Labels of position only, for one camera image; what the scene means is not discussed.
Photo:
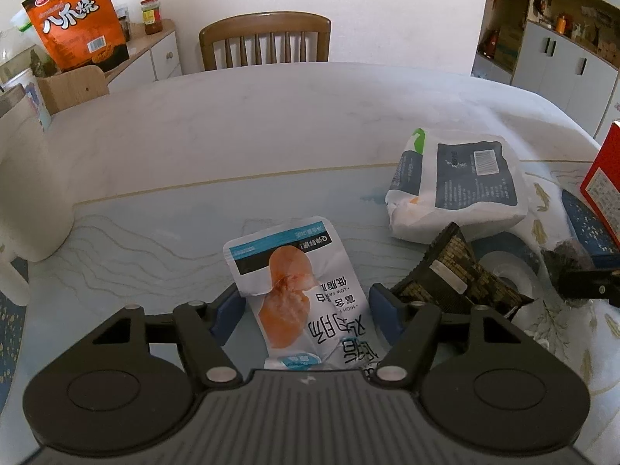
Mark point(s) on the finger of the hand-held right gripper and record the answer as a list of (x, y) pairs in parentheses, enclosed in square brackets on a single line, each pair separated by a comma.
[(591, 283)]

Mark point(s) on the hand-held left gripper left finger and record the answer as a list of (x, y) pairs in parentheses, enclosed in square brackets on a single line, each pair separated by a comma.
[(227, 312)]

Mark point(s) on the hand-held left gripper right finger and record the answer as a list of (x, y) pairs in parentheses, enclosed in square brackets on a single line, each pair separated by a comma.
[(387, 310)]

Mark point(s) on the clear bag of dark pieces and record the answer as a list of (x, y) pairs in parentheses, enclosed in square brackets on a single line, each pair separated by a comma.
[(564, 256)]

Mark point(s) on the white chicken breast packet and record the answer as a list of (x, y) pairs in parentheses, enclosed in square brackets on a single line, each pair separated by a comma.
[(290, 276)]

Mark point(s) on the dark snack packet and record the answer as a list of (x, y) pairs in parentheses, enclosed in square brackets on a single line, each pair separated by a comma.
[(455, 261)]

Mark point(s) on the clear tape roll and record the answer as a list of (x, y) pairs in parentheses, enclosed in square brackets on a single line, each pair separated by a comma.
[(503, 264)]

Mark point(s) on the red cardboard box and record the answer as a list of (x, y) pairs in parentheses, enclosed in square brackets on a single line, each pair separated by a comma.
[(603, 189)]

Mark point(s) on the white packet with dark label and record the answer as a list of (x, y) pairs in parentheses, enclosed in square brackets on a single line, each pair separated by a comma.
[(465, 179)]

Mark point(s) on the white cup with steel rim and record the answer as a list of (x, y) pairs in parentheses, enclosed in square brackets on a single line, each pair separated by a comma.
[(29, 193)]

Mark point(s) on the orange bottle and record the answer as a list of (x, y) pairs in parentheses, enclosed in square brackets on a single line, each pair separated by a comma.
[(562, 24)]

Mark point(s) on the white sideboard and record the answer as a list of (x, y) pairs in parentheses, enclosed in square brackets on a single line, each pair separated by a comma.
[(160, 58)]

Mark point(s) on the small cardboard box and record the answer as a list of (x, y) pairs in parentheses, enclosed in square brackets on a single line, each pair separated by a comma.
[(72, 89)]

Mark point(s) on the white can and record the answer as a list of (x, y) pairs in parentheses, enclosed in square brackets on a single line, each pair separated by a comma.
[(34, 99)]

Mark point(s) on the wooden chair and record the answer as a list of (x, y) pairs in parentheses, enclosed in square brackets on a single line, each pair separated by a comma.
[(266, 22)]

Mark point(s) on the jar with red lid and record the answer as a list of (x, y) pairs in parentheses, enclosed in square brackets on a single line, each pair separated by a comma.
[(151, 17)]

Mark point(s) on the orange snack bag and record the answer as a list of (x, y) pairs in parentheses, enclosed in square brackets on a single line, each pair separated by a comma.
[(72, 24)]

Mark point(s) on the clear plastic jar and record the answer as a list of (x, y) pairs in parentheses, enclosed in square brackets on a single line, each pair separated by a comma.
[(19, 24)]

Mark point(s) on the white wall cabinet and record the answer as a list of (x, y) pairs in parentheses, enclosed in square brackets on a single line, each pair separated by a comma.
[(566, 63)]

